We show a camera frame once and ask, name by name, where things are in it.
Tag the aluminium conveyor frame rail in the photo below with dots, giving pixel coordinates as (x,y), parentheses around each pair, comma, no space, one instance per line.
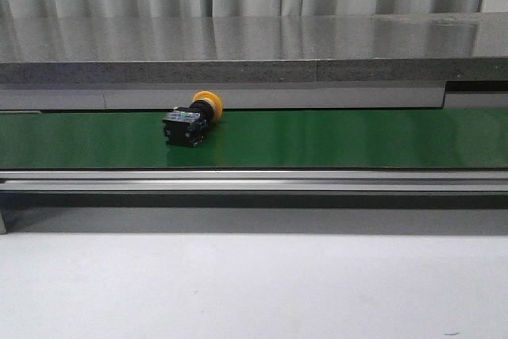
(337,202)

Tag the dark granite counter slab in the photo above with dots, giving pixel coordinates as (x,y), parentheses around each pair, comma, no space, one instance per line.
(450,60)

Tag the green conveyor belt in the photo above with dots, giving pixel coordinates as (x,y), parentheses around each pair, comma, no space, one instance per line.
(448,138)

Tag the yellow mushroom push button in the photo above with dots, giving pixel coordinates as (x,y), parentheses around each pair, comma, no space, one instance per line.
(187,126)

